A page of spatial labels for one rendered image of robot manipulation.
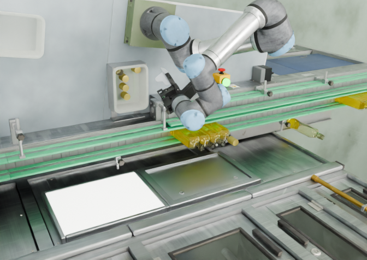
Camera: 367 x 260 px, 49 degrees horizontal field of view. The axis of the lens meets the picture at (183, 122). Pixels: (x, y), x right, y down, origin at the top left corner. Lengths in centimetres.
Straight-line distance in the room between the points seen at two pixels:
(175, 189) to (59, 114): 64
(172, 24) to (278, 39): 43
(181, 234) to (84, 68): 86
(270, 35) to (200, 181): 71
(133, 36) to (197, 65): 61
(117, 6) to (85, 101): 46
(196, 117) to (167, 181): 53
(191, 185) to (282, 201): 40
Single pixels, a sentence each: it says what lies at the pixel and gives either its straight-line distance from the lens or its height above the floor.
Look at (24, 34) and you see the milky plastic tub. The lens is 180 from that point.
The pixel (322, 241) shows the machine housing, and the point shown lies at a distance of 165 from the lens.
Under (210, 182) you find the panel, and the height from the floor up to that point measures 123.
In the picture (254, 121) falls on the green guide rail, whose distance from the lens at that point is 227.
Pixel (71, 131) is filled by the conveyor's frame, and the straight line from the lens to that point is 188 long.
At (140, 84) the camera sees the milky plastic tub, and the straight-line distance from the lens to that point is 197.
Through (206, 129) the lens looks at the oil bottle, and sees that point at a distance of 196.
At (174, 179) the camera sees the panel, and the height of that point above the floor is 113.
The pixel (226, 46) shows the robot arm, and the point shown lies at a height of 141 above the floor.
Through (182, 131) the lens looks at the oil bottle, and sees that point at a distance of 191.
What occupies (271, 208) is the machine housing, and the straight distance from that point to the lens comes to 176.
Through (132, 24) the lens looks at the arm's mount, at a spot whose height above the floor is 83.
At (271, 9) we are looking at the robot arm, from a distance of 151.
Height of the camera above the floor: 251
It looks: 53 degrees down
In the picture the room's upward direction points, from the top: 125 degrees clockwise
